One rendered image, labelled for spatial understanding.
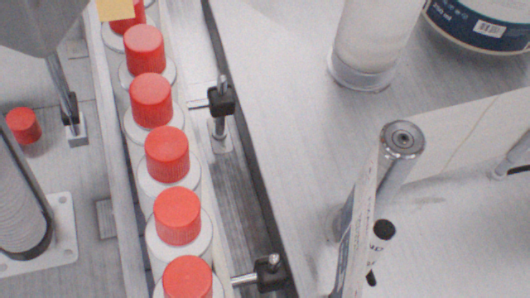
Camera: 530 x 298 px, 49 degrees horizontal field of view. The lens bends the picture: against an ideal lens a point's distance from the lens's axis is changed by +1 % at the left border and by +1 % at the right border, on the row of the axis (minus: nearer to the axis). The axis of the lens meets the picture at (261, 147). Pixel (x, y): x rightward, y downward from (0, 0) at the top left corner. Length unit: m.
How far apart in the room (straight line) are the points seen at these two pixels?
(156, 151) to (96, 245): 0.27
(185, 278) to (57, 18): 0.22
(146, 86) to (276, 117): 0.27
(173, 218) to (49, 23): 0.22
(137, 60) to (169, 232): 0.16
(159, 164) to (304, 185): 0.26
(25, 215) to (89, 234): 0.32
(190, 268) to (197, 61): 0.46
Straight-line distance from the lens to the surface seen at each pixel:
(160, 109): 0.46
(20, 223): 0.37
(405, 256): 0.64
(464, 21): 0.81
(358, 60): 0.70
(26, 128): 0.73
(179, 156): 0.42
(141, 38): 0.49
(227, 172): 0.71
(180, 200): 0.41
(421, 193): 0.68
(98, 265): 0.67
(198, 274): 0.39
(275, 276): 0.56
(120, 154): 0.57
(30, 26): 0.21
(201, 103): 0.66
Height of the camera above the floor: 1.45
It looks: 58 degrees down
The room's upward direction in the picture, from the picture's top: 10 degrees clockwise
